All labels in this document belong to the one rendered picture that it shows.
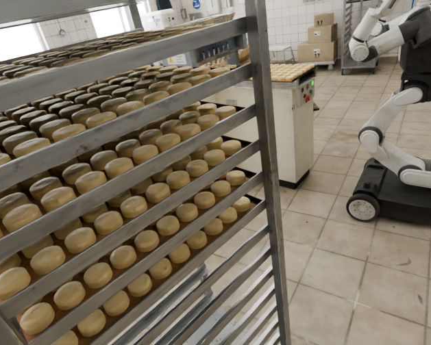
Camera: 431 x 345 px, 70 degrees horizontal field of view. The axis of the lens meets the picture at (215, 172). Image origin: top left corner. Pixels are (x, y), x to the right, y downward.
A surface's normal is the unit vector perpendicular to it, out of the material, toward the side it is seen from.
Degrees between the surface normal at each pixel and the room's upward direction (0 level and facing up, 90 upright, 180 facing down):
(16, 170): 90
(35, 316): 0
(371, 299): 0
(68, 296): 0
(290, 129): 90
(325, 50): 89
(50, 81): 90
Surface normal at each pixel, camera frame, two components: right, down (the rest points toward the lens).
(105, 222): -0.17, -0.85
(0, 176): 0.70, 0.26
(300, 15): -0.52, 0.51
